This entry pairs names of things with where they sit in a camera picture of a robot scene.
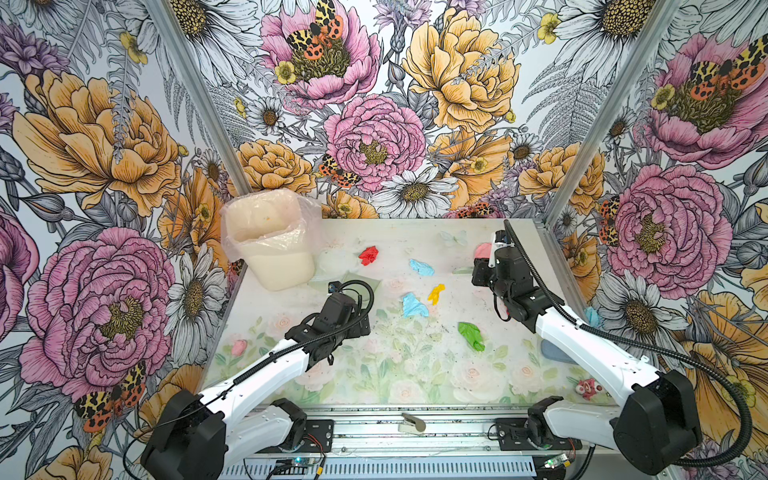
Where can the white trash bin plastic liner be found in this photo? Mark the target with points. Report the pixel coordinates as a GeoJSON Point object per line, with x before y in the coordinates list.
{"type": "Point", "coordinates": [276, 233]}

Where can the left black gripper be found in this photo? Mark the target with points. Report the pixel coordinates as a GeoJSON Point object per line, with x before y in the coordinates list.
{"type": "Point", "coordinates": [353, 320]}

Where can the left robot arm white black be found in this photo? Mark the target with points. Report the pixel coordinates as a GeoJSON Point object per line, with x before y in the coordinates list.
{"type": "Point", "coordinates": [199, 435]}

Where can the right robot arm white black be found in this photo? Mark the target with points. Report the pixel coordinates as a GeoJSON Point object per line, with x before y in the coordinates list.
{"type": "Point", "coordinates": [654, 420]}

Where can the large light blue paper scrap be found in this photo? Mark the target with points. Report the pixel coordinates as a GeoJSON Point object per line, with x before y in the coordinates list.
{"type": "Point", "coordinates": [412, 307]}

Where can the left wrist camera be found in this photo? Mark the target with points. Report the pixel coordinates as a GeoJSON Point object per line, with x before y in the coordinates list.
{"type": "Point", "coordinates": [335, 287]}

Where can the red paper scrap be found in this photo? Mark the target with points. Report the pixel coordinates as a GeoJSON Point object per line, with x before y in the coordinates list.
{"type": "Point", "coordinates": [369, 255]}

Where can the small beige clip on rail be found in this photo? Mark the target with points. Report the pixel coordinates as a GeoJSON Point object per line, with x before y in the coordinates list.
{"type": "Point", "coordinates": [411, 424]}

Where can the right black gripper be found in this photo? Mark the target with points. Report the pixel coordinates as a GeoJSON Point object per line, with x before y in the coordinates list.
{"type": "Point", "coordinates": [480, 267]}

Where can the aluminium rail frame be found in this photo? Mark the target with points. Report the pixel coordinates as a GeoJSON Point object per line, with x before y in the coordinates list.
{"type": "Point", "coordinates": [368, 445]}

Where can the yellow paper scrap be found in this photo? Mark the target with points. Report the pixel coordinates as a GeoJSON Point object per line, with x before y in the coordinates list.
{"type": "Point", "coordinates": [434, 295]}

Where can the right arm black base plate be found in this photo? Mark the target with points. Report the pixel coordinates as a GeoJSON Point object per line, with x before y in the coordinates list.
{"type": "Point", "coordinates": [524, 434]}

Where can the green dustpan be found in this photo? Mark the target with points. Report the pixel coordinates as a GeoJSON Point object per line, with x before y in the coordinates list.
{"type": "Point", "coordinates": [325, 275]}

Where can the small light blue paper scrap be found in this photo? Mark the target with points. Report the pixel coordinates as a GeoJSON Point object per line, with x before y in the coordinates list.
{"type": "Point", "coordinates": [421, 268]}

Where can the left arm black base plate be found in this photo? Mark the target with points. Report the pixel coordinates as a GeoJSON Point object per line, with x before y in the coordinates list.
{"type": "Point", "coordinates": [309, 436]}

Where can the pink paper scrap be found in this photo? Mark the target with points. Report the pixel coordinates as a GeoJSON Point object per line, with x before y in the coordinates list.
{"type": "Point", "coordinates": [483, 251]}

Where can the green paper scrap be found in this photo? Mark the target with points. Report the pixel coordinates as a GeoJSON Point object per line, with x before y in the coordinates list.
{"type": "Point", "coordinates": [472, 335]}

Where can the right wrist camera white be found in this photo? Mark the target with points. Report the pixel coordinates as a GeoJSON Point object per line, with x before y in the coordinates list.
{"type": "Point", "coordinates": [501, 240]}

